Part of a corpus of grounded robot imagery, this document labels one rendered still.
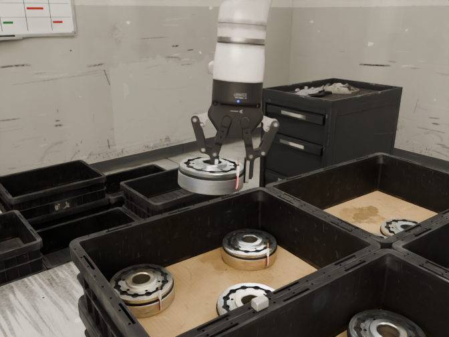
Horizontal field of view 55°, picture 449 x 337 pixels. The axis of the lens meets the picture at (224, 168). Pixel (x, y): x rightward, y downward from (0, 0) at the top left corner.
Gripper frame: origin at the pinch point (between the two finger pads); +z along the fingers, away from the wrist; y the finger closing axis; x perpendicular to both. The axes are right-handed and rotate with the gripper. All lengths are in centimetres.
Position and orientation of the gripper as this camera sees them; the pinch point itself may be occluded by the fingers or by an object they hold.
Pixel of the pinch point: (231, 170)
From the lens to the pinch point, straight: 67.6
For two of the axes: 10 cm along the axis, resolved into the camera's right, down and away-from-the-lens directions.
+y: 10.0, 0.6, 0.5
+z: -0.7, 9.6, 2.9
